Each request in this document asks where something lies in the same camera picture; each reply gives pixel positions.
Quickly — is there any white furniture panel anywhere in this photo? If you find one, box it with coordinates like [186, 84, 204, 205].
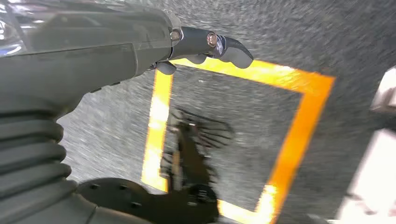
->
[335, 66, 396, 224]

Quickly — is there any yellow floor tape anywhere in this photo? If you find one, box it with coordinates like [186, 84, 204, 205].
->
[141, 57, 336, 224]

